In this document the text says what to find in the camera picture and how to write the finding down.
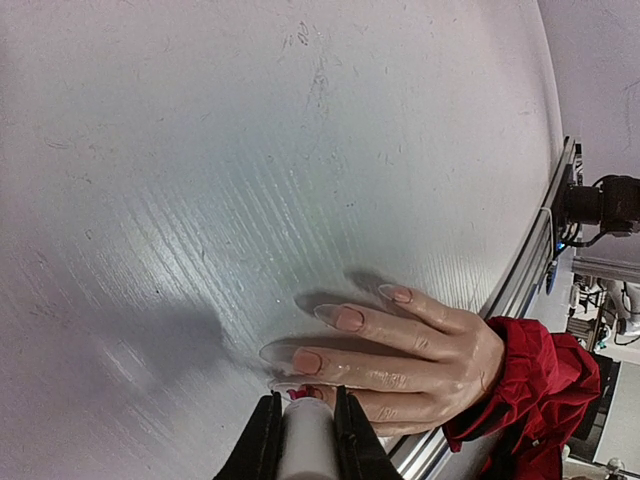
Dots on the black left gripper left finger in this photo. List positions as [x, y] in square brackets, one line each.
[258, 450]

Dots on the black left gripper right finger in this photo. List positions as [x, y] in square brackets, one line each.
[361, 456]

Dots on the white nail polish cap brush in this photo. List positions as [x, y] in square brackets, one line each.
[308, 441]

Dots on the red jacket sleeve forearm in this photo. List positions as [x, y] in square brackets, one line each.
[542, 395]

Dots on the mannequin hand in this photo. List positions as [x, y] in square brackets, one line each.
[432, 362]

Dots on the aluminium front rail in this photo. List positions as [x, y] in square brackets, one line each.
[424, 456]

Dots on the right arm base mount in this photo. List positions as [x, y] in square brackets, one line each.
[582, 215]

